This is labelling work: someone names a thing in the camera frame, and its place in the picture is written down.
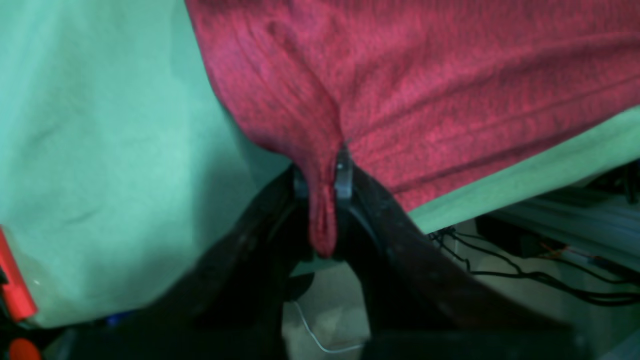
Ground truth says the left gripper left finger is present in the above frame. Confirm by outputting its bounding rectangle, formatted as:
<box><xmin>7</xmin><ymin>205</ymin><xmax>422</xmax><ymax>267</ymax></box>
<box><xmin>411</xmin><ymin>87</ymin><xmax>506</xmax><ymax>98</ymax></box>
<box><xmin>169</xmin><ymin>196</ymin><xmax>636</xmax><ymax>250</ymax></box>
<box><xmin>65</xmin><ymin>165</ymin><xmax>311</xmax><ymax>360</ymax></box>

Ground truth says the orange black clamp left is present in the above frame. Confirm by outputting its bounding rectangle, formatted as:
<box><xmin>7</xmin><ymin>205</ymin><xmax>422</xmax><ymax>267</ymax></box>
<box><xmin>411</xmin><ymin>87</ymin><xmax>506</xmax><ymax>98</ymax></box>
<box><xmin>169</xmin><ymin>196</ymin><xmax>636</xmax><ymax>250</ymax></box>
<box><xmin>0</xmin><ymin>230</ymin><xmax>44</xmax><ymax>360</ymax></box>

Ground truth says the green table cloth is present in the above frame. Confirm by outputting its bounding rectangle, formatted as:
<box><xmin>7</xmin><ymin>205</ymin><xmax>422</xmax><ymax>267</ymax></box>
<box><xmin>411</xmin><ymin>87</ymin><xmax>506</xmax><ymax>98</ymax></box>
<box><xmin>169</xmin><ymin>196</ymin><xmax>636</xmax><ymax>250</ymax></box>
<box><xmin>1</xmin><ymin>0</ymin><xmax>639</xmax><ymax>328</ymax></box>

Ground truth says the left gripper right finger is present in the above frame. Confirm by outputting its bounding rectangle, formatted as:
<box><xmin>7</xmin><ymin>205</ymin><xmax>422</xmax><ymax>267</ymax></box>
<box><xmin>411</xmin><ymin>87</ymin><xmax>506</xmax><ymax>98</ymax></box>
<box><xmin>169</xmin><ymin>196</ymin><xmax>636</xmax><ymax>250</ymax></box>
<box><xmin>333</xmin><ymin>145</ymin><xmax>586</xmax><ymax>360</ymax></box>

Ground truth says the red long-sleeve T-shirt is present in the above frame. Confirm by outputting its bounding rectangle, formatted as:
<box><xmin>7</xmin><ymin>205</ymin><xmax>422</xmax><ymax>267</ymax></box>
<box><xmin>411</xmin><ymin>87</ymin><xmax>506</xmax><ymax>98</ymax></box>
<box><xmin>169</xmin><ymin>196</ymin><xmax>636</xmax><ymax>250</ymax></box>
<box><xmin>185</xmin><ymin>0</ymin><xmax>640</xmax><ymax>257</ymax></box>

